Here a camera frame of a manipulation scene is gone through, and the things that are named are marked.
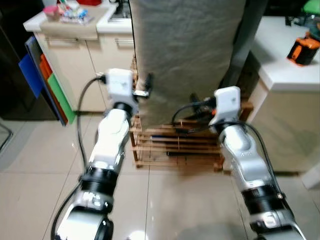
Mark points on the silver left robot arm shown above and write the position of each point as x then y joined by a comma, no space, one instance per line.
110,140

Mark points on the beige cloth fridge cover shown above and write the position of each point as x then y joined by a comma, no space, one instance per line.
185,50

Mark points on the wooden slatted rack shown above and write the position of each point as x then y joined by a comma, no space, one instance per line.
150,145

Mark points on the white kitchen counter cabinet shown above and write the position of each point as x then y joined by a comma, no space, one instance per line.
75,65

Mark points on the green cutting board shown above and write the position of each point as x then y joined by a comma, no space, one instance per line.
62,102

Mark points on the black gas stove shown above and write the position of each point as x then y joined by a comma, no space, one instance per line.
120,10

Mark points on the white counter unit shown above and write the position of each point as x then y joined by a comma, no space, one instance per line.
280,65

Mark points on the beige counter mat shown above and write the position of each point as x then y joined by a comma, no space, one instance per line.
75,29

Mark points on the orange cutting board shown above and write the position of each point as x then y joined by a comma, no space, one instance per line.
46,67

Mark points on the blue white small-bottle pack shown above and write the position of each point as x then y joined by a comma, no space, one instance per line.
75,15

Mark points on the red kitchen appliance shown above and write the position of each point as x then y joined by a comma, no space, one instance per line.
89,2

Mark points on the dark cutting board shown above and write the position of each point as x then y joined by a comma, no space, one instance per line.
35,47

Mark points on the pink box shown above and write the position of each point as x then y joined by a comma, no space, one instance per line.
51,12

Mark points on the green domed lid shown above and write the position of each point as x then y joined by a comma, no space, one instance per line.
312,7

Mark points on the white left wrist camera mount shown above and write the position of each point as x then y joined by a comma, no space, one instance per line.
120,82

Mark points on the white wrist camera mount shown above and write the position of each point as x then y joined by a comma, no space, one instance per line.
120,82
227,100

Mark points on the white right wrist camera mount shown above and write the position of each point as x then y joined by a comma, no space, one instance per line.
227,100

